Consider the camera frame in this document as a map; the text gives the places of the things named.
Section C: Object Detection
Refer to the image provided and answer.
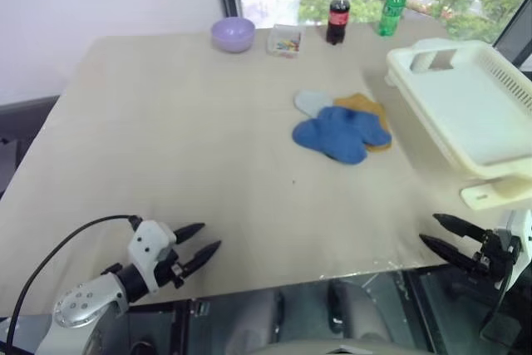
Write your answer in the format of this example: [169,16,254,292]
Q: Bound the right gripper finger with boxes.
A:
[432,213,486,242]
[418,234,480,275]

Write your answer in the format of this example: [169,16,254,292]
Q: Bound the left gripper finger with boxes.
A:
[172,222,206,248]
[180,239,223,279]

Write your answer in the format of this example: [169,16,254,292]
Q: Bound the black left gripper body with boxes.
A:
[154,246,187,289]

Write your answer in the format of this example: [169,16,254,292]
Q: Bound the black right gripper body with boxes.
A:
[473,228,520,280]

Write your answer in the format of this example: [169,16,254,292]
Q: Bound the blue cloth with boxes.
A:
[351,111,393,147]
[291,106,371,165]

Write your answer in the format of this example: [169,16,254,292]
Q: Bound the white plastic basket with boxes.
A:
[384,37,532,200]

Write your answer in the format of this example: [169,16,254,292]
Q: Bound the clear plastic box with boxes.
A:
[266,23,307,59]

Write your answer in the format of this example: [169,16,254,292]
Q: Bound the white flat basket lid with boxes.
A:
[460,179,532,211]

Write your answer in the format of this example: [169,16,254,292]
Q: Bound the mustard yellow sock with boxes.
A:
[364,101,393,154]
[334,92,378,115]

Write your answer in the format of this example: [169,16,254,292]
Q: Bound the light grey cloth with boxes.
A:
[293,88,334,118]

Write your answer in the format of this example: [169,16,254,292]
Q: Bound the dark grey furniture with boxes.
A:
[0,95,62,202]

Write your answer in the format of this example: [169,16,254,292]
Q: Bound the purple plastic bowl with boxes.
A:
[210,16,256,54]

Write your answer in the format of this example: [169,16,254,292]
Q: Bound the colourful small clips pile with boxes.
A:
[273,37,301,57]

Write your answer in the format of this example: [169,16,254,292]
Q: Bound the green bottle yellow cap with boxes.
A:
[377,0,409,37]

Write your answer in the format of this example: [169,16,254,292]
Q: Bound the cola bottle red cap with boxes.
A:
[325,0,351,46]

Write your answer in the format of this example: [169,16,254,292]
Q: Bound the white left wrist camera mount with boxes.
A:
[126,219,178,294]

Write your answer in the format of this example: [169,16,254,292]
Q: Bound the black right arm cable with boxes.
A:
[480,278,510,335]

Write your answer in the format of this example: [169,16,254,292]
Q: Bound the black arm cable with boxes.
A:
[480,278,510,335]
[4,214,142,355]

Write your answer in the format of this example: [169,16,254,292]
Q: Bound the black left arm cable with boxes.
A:
[4,214,142,355]

